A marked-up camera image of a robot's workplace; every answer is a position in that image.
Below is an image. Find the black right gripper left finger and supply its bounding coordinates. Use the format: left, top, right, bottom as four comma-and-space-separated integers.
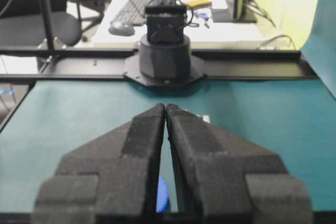
31, 103, 165, 223

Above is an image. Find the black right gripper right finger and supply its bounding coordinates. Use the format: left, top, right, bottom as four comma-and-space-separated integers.
166, 104, 313, 223

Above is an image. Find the small blue gear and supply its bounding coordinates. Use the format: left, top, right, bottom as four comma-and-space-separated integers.
156, 175, 170, 213

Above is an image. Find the white marker sticker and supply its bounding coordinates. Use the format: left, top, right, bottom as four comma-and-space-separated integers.
200, 115, 210, 123

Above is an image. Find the grey computer mouse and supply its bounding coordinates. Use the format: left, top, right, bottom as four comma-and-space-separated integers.
108, 22, 135, 37

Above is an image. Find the computer monitor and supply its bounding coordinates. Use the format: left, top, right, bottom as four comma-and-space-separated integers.
232, 0, 257, 23

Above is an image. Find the black keyboard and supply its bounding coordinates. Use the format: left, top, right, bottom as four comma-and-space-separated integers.
110, 0, 156, 26

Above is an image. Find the yellow notepad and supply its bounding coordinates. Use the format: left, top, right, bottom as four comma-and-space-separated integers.
184, 0, 212, 9

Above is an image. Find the black office chair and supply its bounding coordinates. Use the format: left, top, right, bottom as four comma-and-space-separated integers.
1, 0, 82, 46

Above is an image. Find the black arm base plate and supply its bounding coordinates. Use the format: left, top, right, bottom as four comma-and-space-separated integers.
123, 54, 206, 88

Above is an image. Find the black vertical frame post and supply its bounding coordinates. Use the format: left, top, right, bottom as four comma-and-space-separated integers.
39, 0, 56, 56

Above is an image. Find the black frame rail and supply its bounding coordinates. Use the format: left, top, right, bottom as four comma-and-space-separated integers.
1, 49, 318, 87

